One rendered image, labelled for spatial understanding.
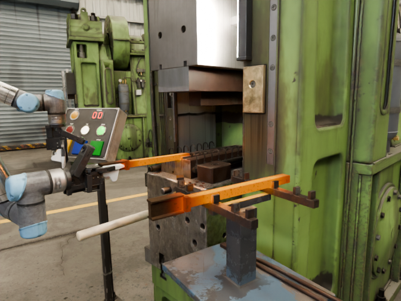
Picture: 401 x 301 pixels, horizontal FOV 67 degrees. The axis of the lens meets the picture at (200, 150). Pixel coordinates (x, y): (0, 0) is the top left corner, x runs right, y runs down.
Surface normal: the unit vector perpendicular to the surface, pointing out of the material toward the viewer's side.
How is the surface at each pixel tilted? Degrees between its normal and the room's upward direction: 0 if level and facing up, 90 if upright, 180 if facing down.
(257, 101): 90
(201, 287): 0
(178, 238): 90
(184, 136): 90
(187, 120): 90
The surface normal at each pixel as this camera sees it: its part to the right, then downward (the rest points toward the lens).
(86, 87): 0.44, 0.12
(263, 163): -0.72, 0.13
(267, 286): -0.01, -0.99
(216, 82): 0.69, 0.11
